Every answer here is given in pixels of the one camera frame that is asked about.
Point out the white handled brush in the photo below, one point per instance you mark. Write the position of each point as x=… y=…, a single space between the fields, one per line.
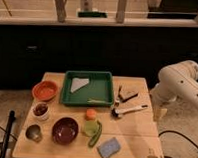
x=118 y=113

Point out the black pole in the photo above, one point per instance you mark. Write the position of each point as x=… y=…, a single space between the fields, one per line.
x=8 y=129

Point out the small fork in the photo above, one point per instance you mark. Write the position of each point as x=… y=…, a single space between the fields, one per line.
x=117 y=100

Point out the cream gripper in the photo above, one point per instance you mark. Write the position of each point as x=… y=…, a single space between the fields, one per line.
x=158 y=112

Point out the small white bowl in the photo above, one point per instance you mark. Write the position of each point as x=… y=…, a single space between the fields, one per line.
x=41 y=111

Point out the green base of post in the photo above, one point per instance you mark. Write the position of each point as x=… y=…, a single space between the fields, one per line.
x=92 y=14

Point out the metal cup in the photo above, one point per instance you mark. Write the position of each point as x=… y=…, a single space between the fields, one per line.
x=33 y=132

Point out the blue sponge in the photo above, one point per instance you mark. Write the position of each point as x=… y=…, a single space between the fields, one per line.
x=109 y=147

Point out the purple bowl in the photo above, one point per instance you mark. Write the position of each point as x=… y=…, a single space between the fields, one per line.
x=65 y=130

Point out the green plastic tray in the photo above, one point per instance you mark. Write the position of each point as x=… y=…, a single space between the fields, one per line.
x=98 y=92

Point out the light green cup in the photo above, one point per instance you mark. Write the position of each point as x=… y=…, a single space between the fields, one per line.
x=90 y=128

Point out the orange bowl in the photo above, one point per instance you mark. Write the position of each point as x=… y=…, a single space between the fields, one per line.
x=44 y=90

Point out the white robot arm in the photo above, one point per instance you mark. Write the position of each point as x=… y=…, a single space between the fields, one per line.
x=175 y=80

